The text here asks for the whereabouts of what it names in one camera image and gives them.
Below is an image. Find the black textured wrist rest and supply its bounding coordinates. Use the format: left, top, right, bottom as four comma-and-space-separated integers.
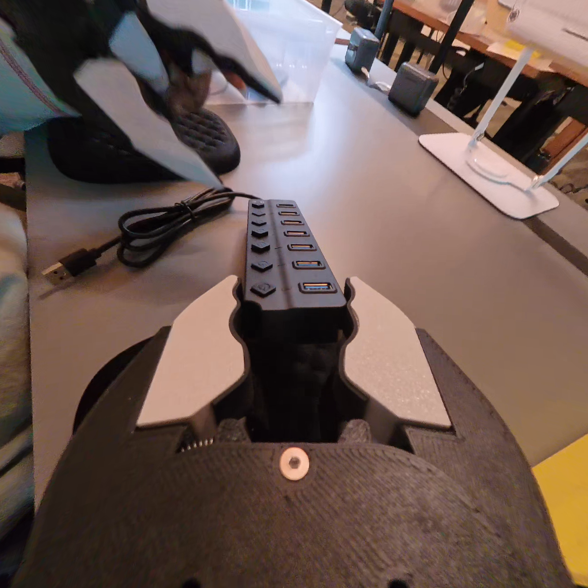
47, 107, 242, 185

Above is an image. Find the person's left hand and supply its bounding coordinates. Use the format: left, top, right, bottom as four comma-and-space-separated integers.
167, 68, 213, 122

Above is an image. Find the person's cream sweater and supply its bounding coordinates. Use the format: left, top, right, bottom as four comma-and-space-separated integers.
0, 202, 36, 511

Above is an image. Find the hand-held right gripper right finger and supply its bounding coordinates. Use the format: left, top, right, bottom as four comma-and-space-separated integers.
341, 276, 453, 432

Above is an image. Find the person's left forearm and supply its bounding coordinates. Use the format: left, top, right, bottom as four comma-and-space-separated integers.
0, 18, 80, 135

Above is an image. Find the small grey box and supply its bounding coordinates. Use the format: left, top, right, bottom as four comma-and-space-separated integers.
388, 62, 440, 118
345, 27, 382, 75

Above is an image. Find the black hub cable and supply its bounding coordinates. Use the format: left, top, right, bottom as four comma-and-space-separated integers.
41, 185, 252, 289

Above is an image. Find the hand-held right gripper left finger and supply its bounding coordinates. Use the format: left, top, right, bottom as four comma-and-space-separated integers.
136, 275, 251, 430

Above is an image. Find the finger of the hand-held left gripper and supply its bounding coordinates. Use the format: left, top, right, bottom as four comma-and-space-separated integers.
73, 57, 227, 190
146, 0, 284, 105

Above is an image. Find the white board stand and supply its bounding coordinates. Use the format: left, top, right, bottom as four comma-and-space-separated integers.
418, 43, 588, 220

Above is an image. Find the yellow plastic bin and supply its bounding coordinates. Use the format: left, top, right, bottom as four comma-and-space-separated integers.
532, 442, 588, 577

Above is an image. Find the long wooden table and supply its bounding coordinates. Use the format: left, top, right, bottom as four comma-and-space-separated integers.
393, 0, 588, 81

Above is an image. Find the clear plastic bin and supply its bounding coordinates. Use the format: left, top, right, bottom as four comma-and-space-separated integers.
202, 0, 344, 107

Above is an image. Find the black light stand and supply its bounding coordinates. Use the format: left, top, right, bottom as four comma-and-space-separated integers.
439, 0, 476, 74

